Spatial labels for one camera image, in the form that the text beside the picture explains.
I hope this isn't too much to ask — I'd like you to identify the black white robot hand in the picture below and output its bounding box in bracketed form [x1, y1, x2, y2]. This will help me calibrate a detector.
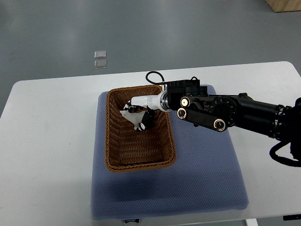
[123, 91, 171, 131]

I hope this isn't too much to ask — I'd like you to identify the white bear figurine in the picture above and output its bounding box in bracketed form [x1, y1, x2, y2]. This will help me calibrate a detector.
[120, 110, 145, 130]

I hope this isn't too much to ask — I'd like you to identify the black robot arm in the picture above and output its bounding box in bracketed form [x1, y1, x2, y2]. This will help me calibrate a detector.
[159, 77, 301, 167]

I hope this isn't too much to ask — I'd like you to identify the brown wicker basket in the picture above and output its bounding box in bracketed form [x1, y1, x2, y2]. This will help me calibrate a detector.
[104, 85, 176, 173]

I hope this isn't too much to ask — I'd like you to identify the upper metal floor plate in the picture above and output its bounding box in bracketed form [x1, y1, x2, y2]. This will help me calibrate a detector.
[94, 50, 106, 59]

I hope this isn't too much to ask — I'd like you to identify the blue quilted mat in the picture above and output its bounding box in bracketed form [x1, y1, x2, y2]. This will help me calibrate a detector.
[90, 92, 249, 220]

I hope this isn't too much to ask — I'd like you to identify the white table leg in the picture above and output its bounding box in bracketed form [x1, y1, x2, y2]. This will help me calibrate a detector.
[246, 218, 258, 226]

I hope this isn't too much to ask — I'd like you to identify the wooden box corner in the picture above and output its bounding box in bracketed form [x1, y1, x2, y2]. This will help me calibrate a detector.
[265, 0, 301, 13]

